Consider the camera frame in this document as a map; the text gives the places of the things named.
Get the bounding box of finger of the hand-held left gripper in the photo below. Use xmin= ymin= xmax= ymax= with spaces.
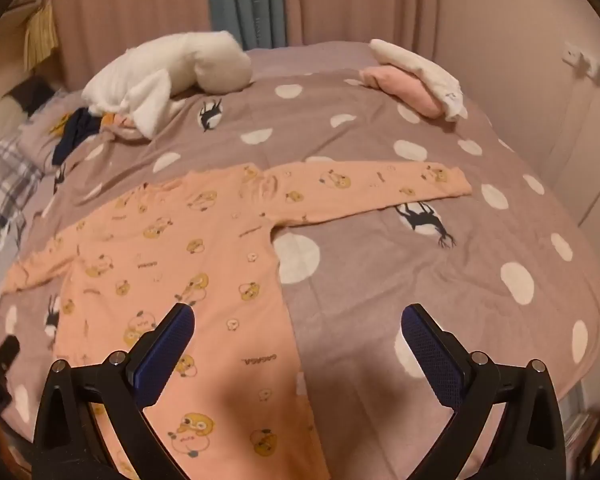
xmin=0 ymin=335 xmax=21 ymax=375

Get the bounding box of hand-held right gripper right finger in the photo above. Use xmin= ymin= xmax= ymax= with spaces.
xmin=401 ymin=302 xmax=567 ymax=480

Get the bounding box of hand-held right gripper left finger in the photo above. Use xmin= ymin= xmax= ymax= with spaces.
xmin=31 ymin=303 xmax=197 ymax=480

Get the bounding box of peach printed baby pajama top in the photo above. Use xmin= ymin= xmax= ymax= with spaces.
xmin=0 ymin=160 xmax=473 ymax=480

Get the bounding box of mauve dotted bed cover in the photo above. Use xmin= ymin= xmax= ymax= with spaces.
xmin=0 ymin=42 xmax=600 ymax=480

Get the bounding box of plaid pillow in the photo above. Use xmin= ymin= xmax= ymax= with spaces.
xmin=0 ymin=135 xmax=43 ymax=301

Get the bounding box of stack of books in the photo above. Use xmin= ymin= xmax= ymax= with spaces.
xmin=562 ymin=400 xmax=600 ymax=471

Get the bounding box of navy dark clothing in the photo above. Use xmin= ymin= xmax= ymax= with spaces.
xmin=51 ymin=107 xmax=106 ymax=166

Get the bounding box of pink folded cloth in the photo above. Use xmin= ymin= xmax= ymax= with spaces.
xmin=358 ymin=65 xmax=443 ymax=120

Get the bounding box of white folded cloth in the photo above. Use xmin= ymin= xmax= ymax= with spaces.
xmin=369 ymin=39 xmax=468 ymax=122

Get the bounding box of white plush toy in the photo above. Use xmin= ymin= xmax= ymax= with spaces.
xmin=81 ymin=30 xmax=253 ymax=138

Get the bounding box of yellow woven cloth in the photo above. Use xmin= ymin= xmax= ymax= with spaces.
xmin=24 ymin=0 xmax=61 ymax=70

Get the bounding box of white power strip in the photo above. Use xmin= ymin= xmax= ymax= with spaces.
xmin=562 ymin=40 xmax=600 ymax=93

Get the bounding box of pink curtain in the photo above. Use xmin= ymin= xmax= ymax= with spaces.
xmin=47 ymin=0 xmax=216 ymax=92
xmin=282 ymin=0 xmax=486 ymax=58

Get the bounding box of grey folded blanket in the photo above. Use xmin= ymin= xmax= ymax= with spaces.
xmin=206 ymin=0 xmax=288 ymax=51

